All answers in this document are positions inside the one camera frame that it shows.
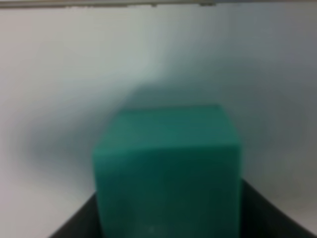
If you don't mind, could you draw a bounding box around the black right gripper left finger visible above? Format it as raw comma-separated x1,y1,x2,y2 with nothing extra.
50,193,104,238

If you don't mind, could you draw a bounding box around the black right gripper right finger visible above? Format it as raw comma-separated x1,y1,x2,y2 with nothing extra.
240,180,316,238

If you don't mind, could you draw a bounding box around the teal block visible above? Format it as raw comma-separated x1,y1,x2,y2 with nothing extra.
93,105,242,238

